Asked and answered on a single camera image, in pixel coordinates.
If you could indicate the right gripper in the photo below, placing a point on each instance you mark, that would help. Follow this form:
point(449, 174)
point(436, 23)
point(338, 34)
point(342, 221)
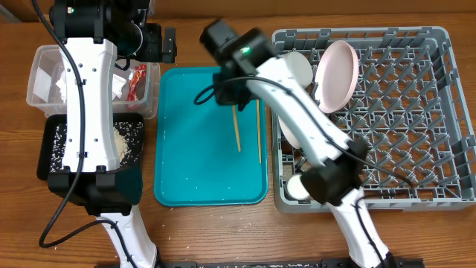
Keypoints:
point(226, 94)

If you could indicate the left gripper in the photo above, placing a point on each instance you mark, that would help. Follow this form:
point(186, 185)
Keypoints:
point(154, 52)

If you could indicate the wooden chopstick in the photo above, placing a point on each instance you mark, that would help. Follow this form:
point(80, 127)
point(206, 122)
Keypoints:
point(258, 131)
point(236, 127)

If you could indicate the red snack wrapper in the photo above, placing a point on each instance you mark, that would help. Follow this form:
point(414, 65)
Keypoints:
point(138, 74)

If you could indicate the white napkin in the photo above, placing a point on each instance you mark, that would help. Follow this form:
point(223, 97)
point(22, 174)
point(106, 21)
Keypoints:
point(117, 84)

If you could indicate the small pink plate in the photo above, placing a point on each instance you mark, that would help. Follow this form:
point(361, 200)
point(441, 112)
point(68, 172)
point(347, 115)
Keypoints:
point(289, 136)

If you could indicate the grey bowl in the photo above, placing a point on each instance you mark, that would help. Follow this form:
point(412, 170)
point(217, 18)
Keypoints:
point(300, 67)

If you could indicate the pile of rice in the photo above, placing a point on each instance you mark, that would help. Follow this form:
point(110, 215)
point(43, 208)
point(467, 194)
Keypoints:
point(129, 139)

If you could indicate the large white plate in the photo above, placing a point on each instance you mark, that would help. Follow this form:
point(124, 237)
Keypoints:
point(336, 76)

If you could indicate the small white cup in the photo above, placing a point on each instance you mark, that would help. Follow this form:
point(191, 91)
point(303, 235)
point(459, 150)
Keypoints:
point(295, 189)

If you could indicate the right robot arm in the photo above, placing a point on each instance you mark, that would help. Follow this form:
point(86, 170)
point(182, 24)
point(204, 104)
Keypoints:
point(252, 68)

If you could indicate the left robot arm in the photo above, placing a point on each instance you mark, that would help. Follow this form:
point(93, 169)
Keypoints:
point(92, 36)

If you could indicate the clear plastic waste bin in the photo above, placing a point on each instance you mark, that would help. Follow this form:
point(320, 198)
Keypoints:
point(45, 71)

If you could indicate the black food waste tray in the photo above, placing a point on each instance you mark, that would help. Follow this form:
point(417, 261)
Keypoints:
point(48, 137)

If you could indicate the grey dishwasher rack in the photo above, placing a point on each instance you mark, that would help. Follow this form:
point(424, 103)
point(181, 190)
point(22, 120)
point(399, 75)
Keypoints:
point(409, 107)

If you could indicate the teal serving tray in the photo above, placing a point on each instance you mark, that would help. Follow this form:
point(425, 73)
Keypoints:
point(197, 162)

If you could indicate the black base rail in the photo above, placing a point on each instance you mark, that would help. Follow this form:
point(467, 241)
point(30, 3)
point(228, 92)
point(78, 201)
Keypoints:
point(325, 263)

